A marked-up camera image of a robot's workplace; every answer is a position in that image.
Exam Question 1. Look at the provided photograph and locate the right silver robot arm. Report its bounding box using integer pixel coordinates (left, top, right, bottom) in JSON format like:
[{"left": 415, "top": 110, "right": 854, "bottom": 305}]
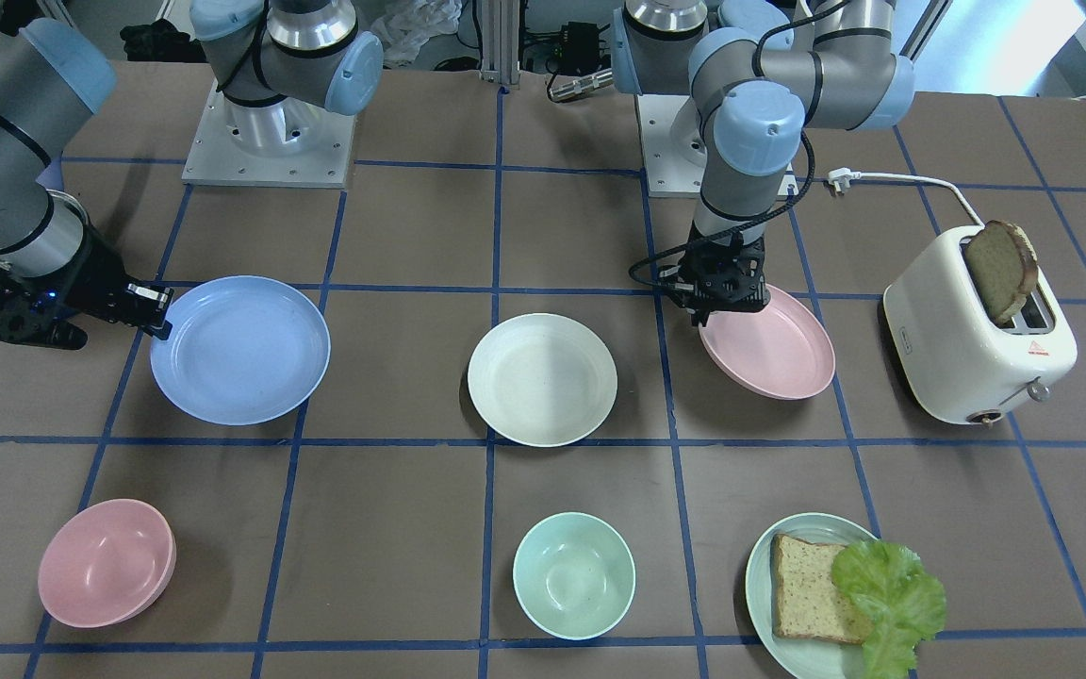
[{"left": 0, "top": 1, "right": 384, "bottom": 351}]

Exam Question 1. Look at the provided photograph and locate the white toaster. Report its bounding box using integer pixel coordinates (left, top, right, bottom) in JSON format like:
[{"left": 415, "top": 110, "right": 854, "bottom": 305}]
[{"left": 880, "top": 226, "right": 1078, "bottom": 424}]

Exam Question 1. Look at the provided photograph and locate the green lettuce leaf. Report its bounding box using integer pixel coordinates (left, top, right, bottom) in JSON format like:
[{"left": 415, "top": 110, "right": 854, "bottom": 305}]
[{"left": 831, "top": 538, "right": 946, "bottom": 678}]

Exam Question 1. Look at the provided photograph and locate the cream white plate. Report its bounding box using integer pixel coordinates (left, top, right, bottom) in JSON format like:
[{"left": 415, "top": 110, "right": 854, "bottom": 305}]
[{"left": 467, "top": 313, "right": 617, "bottom": 448}]

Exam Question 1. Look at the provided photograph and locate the green bowl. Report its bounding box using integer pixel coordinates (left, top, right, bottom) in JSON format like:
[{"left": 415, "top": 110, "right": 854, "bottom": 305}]
[{"left": 512, "top": 512, "right": 637, "bottom": 641}]

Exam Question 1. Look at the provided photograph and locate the pink plate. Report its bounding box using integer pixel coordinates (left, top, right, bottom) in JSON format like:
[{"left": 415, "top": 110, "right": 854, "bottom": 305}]
[{"left": 699, "top": 287, "right": 836, "bottom": 400}]

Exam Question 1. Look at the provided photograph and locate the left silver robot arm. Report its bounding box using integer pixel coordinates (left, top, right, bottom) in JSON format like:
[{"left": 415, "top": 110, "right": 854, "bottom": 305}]
[{"left": 611, "top": 1, "right": 914, "bottom": 326}]

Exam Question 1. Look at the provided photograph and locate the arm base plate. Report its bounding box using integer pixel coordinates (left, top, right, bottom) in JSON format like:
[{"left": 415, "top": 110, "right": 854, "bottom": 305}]
[
  {"left": 182, "top": 83, "right": 357, "bottom": 190},
  {"left": 635, "top": 95, "right": 798, "bottom": 199}
]

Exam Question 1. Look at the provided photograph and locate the green plate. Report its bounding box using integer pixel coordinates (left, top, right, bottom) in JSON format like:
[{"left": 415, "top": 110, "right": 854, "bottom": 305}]
[{"left": 743, "top": 512, "right": 876, "bottom": 678}]

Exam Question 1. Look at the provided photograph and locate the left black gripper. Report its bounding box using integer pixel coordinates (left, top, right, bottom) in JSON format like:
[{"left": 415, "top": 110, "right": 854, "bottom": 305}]
[{"left": 661, "top": 236, "right": 770, "bottom": 327}]

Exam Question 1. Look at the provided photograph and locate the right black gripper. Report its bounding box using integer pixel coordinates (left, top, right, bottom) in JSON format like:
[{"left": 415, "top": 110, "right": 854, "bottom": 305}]
[{"left": 0, "top": 226, "right": 173, "bottom": 351}]

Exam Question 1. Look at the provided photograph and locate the blue plate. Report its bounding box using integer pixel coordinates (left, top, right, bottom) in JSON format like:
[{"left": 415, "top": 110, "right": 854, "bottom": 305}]
[{"left": 150, "top": 275, "right": 332, "bottom": 425}]

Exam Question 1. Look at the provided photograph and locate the pink bowl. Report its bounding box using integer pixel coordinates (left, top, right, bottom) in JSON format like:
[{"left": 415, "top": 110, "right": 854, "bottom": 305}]
[{"left": 36, "top": 498, "right": 177, "bottom": 629}]

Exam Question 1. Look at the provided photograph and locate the bread slice in toaster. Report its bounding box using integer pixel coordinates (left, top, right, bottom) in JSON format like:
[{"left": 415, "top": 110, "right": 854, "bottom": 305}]
[{"left": 963, "top": 221, "right": 1039, "bottom": 326}]

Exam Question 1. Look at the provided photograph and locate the bread slice on plate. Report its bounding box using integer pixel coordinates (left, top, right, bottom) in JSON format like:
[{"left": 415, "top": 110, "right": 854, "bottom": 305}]
[{"left": 771, "top": 535, "right": 872, "bottom": 645}]

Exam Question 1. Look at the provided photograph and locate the white toaster power cable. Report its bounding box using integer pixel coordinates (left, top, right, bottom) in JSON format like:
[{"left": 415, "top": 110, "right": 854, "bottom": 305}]
[{"left": 828, "top": 95, "right": 1086, "bottom": 232}]

